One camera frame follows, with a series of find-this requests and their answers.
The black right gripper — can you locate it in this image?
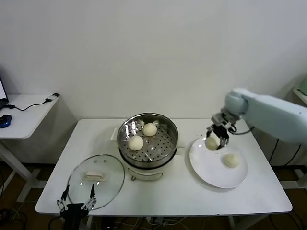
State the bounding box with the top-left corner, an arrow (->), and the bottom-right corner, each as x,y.
205,124 -> 230,151

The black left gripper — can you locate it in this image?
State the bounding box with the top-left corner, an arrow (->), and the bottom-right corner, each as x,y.
56,183 -> 98,230

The white steamed baozi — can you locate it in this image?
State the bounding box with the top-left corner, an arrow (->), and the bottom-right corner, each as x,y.
128,136 -> 144,151
206,137 -> 219,151
223,153 -> 240,169
142,123 -> 158,137

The glass pot lid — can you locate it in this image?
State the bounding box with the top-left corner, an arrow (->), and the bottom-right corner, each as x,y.
67,154 -> 126,211

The stainless steel steamer basket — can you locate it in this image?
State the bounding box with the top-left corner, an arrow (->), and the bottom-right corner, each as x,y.
111,112 -> 187,170

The white round plate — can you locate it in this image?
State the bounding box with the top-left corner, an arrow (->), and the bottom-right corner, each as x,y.
189,137 -> 248,189

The white electric cooker base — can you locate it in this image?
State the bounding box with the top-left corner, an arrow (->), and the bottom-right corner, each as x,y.
119,141 -> 185,182

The white power strip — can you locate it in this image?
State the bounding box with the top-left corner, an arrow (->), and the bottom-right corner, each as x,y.
146,216 -> 168,227

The white side table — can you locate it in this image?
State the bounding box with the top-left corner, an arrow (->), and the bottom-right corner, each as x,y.
0,93 -> 62,203

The blue computer mouse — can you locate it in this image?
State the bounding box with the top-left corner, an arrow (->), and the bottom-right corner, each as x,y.
0,114 -> 13,128

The laptop screen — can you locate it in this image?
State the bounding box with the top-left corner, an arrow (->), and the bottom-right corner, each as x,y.
0,76 -> 10,111

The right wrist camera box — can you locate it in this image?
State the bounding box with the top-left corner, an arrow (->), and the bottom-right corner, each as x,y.
211,112 -> 235,130

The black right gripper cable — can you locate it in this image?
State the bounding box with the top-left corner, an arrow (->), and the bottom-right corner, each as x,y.
229,124 -> 255,136

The black cable with adapter plug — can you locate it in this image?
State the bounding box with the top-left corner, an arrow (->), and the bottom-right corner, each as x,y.
6,93 -> 60,111

